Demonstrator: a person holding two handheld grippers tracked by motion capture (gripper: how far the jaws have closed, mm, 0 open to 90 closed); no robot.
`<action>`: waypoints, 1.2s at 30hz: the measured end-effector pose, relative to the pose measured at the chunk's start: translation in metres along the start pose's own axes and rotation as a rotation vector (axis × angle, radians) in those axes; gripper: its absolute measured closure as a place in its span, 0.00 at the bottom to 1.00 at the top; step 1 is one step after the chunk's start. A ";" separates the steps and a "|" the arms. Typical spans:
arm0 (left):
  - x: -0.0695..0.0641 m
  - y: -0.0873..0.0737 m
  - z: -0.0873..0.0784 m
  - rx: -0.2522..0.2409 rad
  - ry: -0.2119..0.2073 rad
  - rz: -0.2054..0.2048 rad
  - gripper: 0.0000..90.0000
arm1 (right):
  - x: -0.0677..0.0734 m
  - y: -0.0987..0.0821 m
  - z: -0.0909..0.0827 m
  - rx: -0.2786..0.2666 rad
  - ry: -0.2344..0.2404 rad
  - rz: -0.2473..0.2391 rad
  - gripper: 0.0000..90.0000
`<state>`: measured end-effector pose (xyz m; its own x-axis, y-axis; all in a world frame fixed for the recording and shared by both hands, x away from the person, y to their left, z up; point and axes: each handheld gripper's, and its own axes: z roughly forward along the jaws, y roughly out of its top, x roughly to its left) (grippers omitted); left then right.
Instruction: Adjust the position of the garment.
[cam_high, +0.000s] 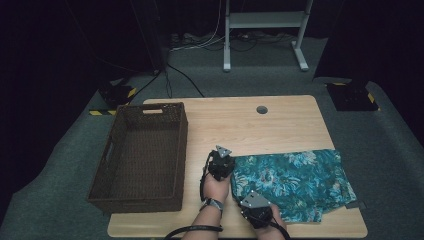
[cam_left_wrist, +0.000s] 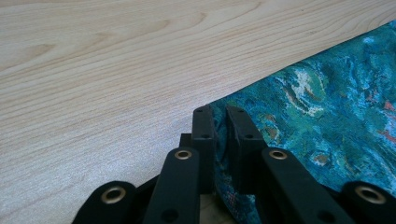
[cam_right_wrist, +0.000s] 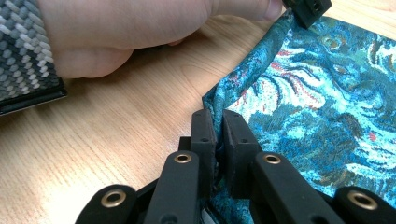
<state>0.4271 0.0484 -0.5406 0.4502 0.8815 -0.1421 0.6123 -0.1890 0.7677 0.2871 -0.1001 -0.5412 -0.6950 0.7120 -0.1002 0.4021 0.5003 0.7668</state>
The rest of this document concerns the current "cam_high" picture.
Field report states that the person's right hand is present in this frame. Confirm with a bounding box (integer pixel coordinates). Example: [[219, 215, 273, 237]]
[[256, 203, 288, 240]]

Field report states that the thick black floor cable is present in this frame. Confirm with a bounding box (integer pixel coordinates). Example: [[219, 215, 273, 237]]
[[166, 63, 206, 98]]

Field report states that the white metal stand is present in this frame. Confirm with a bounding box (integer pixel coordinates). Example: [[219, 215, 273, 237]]
[[222, 0, 315, 73]]

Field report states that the grey wristwatch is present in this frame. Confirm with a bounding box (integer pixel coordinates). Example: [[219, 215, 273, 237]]
[[199, 197, 225, 215]]

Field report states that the right hand-held gripper black cable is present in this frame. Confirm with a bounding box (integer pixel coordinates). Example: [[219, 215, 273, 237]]
[[244, 211, 292, 240]]

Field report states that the black base plate yellow tape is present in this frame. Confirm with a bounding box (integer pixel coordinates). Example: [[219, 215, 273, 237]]
[[97, 79, 138, 110], [325, 79, 381, 112]]

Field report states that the black upright pole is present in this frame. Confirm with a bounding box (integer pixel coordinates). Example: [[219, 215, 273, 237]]
[[129, 0, 168, 74]]

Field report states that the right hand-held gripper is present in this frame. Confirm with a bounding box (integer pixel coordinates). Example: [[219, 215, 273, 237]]
[[239, 189, 274, 230]]

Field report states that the person's left hand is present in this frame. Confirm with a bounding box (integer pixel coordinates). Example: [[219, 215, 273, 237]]
[[201, 172, 232, 204]]

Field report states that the brown woven basket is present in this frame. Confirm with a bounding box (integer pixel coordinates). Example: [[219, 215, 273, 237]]
[[86, 101, 190, 215]]

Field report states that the teal floral shirt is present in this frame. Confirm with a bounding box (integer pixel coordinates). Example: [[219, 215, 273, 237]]
[[230, 148, 358, 224]]

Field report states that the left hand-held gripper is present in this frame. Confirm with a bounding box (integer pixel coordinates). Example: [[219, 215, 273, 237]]
[[206, 144, 236, 182]]

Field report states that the white cable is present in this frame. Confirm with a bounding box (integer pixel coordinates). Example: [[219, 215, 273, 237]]
[[170, 0, 224, 52]]

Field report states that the tangle of black cables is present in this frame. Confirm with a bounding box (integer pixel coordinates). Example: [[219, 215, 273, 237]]
[[229, 31, 295, 53]]

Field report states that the thin black floor cable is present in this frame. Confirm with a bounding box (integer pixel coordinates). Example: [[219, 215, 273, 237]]
[[128, 69, 163, 105]]

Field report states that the yellow black striped tape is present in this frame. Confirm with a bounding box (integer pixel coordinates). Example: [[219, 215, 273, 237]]
[[88, 109, 118, 117]]

